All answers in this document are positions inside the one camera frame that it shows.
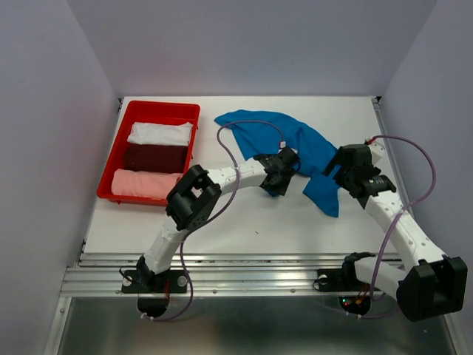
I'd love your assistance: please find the blue t shirt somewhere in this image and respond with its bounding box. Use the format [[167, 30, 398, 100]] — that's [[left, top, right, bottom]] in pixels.
[[214, 109, 339, 217]]

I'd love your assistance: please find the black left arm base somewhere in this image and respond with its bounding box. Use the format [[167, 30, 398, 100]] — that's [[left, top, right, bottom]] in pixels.
[[119, 268, 188, 294]]

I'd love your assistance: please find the pink rolled t shirt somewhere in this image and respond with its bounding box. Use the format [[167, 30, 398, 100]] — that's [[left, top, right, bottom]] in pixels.
[[111, 169, 183, 199]]

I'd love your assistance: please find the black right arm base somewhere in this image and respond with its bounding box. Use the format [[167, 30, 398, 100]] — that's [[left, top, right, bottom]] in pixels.
[[313, 251, 375, 292]]

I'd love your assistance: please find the aluminium frame rail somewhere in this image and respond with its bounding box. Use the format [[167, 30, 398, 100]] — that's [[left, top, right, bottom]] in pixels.
[[60, 253, 345, 297]]

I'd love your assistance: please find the maroon rolled t shirt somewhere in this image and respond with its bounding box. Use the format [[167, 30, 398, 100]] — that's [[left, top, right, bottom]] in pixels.
[[123, 143, 188, 174]]

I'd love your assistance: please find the white rolled t shirt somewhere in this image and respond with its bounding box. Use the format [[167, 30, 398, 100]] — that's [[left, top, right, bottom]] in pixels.
[[127, 122, 193, 146]]

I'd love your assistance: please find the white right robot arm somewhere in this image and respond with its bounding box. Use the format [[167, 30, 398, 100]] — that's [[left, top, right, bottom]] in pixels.
[[316, 142, 468, 322]]

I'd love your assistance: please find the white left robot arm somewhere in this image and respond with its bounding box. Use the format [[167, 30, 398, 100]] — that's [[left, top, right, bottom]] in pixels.
[[132, 147, 300, 291]]

